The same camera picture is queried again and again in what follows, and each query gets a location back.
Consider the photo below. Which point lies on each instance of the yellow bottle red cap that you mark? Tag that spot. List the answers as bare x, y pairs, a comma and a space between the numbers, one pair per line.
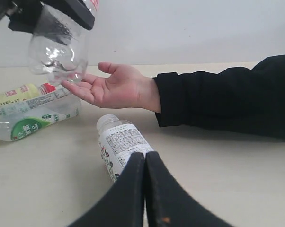
25, 92

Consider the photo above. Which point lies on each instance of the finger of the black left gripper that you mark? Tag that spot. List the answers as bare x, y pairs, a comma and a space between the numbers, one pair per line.
81, 11
39, 19

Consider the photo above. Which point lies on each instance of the clear bottle floral label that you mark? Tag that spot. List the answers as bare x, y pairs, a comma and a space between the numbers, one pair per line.
118, 139

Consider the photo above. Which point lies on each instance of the clear cola bottle red label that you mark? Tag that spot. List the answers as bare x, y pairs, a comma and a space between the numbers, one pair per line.
61, 62

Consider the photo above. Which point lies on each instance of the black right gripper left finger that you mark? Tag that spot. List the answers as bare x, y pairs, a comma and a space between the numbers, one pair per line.
123, 204

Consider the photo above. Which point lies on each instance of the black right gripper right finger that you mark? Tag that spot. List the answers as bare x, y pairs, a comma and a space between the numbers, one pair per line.
168, 204

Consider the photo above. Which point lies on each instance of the person's open bare hand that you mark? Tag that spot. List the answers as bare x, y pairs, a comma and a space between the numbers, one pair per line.
125, 87

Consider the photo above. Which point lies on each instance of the clear bottle green label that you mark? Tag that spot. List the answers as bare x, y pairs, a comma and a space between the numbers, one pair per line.
21, 119

